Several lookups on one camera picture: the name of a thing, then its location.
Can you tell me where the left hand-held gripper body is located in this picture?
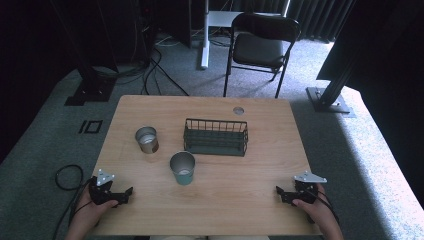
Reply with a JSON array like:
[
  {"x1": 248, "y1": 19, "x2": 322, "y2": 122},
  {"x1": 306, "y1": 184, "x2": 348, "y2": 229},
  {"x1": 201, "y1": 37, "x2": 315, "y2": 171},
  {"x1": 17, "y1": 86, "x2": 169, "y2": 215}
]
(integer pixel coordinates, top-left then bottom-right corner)
[{"x1": 88, "y1": 168, "x2": 130, "y2": 206}]

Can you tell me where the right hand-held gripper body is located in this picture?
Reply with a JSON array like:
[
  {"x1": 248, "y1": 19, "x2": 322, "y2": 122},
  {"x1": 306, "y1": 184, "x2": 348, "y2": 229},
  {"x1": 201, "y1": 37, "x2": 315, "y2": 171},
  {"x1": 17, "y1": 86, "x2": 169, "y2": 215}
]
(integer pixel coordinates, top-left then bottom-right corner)
[{"x1": 282, "y1": 170, "x2": 328, "y2": 206}]

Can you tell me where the silver steel cup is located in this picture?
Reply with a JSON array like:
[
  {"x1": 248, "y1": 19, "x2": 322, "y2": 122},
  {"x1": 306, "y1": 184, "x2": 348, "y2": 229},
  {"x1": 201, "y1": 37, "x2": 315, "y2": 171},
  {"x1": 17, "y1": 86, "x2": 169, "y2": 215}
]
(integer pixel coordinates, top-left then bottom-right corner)
[{"x1": 134, "y1": 125, "x2": 160, "y2": 155}]

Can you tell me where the teal steel cup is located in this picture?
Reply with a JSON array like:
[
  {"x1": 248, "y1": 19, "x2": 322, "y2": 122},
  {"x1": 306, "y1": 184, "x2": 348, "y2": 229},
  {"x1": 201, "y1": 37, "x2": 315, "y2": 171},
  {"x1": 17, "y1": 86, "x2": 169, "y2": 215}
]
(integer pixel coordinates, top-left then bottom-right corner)
[{"x1": 169, "y1": 150, "x2": 197, "y2": 187}]

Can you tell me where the dark green wire basket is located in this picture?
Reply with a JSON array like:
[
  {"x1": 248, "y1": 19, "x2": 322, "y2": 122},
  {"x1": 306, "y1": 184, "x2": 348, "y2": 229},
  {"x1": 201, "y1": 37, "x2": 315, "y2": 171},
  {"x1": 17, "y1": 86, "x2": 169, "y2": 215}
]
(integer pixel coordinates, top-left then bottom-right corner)
[{"x1": 182, "y1": 117, "x2": 250, "y2": 158}]

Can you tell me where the person's right hand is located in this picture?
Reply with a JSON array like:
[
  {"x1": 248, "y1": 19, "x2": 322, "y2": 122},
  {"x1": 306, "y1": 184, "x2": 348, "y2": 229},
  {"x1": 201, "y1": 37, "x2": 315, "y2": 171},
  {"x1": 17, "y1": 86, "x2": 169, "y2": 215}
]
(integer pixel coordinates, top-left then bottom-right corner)
[{"x1": 291, "y1": 183, "x2": 336, "y2": 232}]

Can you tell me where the person's left hand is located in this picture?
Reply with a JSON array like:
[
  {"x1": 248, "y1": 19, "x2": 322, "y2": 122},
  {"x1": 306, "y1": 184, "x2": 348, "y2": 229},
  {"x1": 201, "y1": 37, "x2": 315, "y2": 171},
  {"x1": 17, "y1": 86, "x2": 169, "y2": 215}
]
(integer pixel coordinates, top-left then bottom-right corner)
[{"x1": 74, "y1": 190, "x2": 120, "y2": 231}]

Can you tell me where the black metal stand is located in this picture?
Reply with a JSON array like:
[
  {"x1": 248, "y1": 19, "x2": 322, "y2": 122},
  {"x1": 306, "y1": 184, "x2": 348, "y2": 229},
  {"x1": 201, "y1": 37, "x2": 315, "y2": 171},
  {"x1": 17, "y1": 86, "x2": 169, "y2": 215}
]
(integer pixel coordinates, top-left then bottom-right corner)
[
  {"x1": 49, "y1": 0, "x2": 117, "y2": 107},
  {"x1": 305, "y1": 49, "x2": 356, "y2": 119}
]

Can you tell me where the black folding chair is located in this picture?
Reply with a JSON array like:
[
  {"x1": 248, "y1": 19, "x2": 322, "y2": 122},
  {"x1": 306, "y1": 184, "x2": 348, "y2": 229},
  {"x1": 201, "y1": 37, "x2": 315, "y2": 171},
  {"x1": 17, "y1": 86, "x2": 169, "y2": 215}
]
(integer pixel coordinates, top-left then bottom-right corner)
[{"x1": 222, "y1": 12, "x2": 302, "y2": 100}]

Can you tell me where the black cabinet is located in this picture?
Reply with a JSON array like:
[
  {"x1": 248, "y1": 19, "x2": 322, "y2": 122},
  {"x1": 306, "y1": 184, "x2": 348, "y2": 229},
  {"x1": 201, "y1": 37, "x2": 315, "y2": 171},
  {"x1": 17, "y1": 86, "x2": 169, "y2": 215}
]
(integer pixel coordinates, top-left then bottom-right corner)
[{"x1": 156, "y1": 0, "x2": 193, "y2": 50}]

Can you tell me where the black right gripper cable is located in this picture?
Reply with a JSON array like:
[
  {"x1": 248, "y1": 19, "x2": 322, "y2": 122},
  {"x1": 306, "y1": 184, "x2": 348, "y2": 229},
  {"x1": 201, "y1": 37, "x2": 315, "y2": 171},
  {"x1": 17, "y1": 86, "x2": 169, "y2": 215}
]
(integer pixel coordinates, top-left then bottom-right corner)
[{"x1": 309, "y1": 186, "x2": 340, "y2": 225}]

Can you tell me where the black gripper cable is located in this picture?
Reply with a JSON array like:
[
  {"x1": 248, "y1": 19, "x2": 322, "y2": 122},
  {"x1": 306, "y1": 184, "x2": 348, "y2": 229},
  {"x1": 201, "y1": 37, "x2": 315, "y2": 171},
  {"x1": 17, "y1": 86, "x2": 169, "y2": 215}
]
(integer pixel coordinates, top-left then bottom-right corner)
[
  {"x1": 309, "y1": 186, "x2": 340, "y2": 225},
  {"x1": 51, "y1": 164, "x2": 98, "y2": 240}
]

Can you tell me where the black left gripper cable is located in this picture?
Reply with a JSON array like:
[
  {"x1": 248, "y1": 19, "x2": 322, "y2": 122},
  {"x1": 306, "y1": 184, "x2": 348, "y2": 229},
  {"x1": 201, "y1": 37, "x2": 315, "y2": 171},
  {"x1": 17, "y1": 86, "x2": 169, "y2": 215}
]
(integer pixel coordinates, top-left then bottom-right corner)
[{"x1": 51, "y1": 164, "x2": 98, "y2": 240}]

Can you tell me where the bundle of floor cables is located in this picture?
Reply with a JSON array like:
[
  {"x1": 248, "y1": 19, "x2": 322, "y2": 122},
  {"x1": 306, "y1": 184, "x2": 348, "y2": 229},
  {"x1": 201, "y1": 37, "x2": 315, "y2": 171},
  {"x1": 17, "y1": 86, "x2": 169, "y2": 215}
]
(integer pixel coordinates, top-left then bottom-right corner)
[{"x1": 93, "y1": 19, "x2": 191, "y2": 98}]

